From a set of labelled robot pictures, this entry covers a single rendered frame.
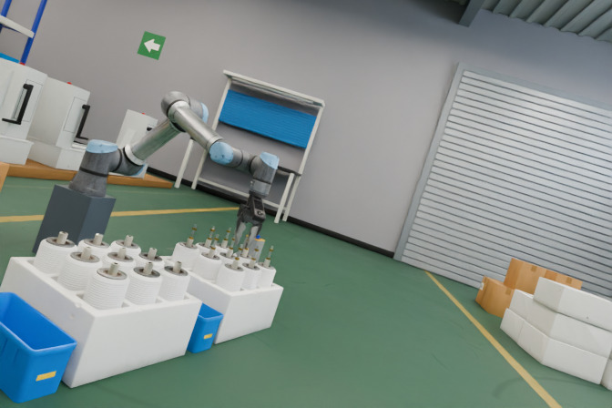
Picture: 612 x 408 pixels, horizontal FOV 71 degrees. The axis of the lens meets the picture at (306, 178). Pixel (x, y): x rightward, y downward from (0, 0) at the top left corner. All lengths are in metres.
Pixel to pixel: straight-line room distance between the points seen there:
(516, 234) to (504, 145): 1.29
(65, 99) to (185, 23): 3.87
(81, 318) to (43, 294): 0.16
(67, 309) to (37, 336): 0.09
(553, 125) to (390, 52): 2.58
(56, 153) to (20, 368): 3.20
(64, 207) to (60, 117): 2.27
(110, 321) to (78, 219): 0.87
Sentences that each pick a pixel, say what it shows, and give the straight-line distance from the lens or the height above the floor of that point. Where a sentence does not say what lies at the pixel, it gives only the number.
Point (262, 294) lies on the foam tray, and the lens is 1.77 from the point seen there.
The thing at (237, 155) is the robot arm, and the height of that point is 0.66.
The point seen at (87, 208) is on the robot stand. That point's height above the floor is 0.25.
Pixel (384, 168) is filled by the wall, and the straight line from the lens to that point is 6.61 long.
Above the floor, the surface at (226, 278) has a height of 0.22.
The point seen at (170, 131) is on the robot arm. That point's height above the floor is 0.66.
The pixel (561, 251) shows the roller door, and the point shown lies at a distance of 7.09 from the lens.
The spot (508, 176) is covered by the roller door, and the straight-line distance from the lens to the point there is 6.82.
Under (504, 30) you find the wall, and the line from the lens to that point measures 7.38.
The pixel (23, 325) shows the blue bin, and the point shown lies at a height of 0.07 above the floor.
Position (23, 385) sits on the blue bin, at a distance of 1.17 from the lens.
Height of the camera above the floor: 0.64
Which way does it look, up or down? 1 degrees up
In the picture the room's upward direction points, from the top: 19 degrees clockwise
